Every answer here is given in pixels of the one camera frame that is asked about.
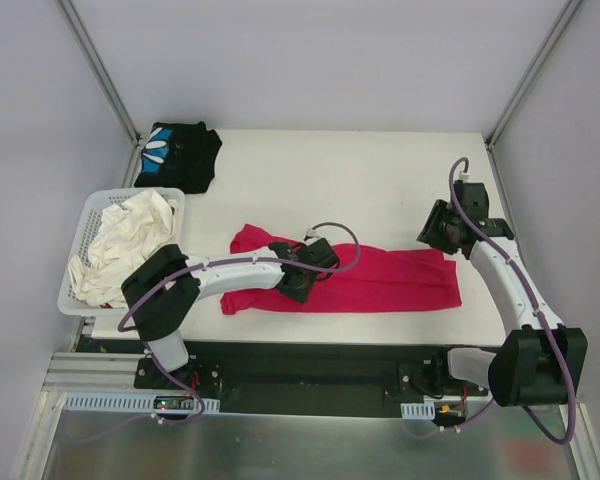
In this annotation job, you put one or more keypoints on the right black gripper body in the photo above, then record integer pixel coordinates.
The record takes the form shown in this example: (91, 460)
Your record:
(431, 228)

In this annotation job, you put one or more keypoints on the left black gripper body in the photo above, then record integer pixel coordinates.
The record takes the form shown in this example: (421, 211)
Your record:
(294, 285)

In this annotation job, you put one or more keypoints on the pink t shirt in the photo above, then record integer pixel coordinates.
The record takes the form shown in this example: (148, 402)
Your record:
(381, 282)

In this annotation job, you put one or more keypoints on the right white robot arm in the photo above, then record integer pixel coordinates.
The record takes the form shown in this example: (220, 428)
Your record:
(541, 359)

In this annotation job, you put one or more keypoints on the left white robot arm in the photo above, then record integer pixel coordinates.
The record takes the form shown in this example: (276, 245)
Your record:
(161, 292)

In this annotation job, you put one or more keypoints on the black folded t shirt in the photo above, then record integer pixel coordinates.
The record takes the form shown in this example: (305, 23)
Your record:
(181, 156)

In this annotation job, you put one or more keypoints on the cream t shirt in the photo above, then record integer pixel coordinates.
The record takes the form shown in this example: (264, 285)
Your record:
(126, 235)

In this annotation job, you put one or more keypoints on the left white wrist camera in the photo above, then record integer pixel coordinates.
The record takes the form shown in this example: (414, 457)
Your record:
(311, 236)

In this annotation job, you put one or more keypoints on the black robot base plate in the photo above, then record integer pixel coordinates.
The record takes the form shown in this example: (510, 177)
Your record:
(340, 380)

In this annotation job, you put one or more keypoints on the right white cable duct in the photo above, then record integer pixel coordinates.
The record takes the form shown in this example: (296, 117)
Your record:
(418, 411)

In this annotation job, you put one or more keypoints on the white cable duct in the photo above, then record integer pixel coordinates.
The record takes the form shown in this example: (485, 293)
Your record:
(139, 403)
(418, 411)

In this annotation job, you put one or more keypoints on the right aluminium frame post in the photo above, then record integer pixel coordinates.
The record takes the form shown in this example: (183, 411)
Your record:
(550, 42)

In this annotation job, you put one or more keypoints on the aluminium frame post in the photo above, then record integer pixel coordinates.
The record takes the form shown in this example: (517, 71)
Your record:
(550, 42)
(87, 46)

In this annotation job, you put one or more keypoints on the left white cable duct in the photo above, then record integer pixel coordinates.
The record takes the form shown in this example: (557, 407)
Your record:
(139, 403)

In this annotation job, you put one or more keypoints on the left aluminium frame post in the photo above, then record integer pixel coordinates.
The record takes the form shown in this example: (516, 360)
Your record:
(87, 46)

